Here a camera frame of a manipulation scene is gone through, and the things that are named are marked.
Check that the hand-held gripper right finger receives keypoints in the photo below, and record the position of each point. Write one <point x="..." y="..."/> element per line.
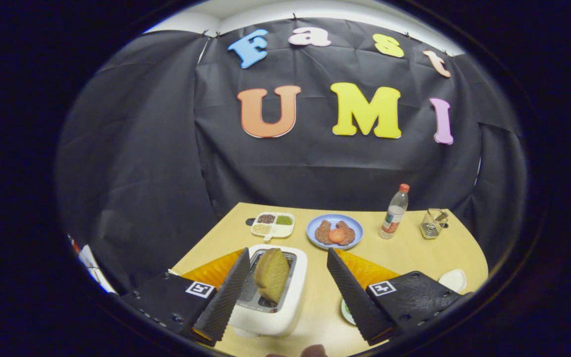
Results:
<point x="355" y="302"/>

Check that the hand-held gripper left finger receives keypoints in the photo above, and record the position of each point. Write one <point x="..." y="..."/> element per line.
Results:
<point x="226" y="297"/>

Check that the brown bread slice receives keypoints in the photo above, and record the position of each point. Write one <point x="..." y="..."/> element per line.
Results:
<point x="271" y="275"/>

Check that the light green plate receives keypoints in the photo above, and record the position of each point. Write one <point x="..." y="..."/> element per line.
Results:
<point x="346" y="313"/>

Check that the white toaster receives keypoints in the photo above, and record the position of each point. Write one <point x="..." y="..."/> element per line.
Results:
<point x="285" y="307"/>

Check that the red tomato slice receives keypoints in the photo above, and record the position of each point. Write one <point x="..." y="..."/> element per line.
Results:
<point x="336" y="236"/>

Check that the brown meat patty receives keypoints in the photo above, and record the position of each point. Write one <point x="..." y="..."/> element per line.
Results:
<point x="322" y="232"/>
<point x="348" y="233"/>

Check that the white sectioned condiment dish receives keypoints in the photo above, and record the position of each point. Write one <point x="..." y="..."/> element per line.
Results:
<point x="271" y="229"/>

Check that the blue plate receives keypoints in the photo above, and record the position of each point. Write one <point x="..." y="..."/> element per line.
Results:
<point x="335" y="217"/>

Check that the clear plastic bottle red cap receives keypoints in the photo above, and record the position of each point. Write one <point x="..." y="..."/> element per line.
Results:
<point x="393" y="218"/>

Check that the small white plate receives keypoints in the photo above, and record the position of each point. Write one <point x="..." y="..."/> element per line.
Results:
<point x="453" y="280"/>

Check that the brown wooden chopstick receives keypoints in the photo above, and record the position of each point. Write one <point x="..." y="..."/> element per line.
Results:
<point x="441" y="216"/>

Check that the black backdrop cloth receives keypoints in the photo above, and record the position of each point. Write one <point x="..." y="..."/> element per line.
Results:
<point x="315" y="168"/>

